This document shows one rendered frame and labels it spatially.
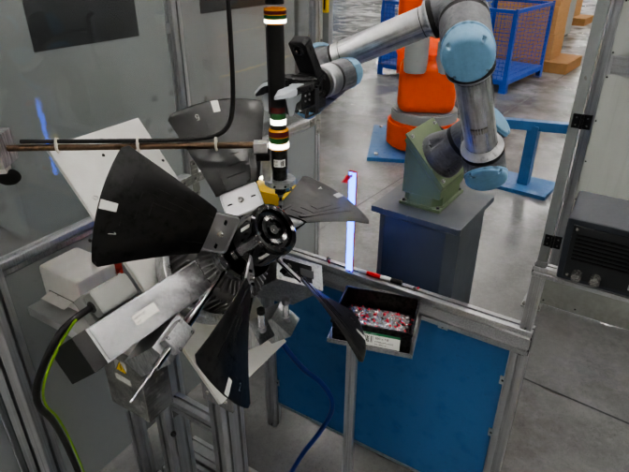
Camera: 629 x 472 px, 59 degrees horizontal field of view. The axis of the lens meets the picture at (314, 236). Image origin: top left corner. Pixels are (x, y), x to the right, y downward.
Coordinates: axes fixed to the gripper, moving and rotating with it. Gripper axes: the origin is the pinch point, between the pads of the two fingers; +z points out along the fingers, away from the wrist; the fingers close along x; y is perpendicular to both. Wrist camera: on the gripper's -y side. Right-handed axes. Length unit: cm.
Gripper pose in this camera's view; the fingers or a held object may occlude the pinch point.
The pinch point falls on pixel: (268, 91)
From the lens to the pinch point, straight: 115.9
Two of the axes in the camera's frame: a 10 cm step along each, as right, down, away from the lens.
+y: -0.1, 8.8, 4.8
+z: -5.3, 4.0, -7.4
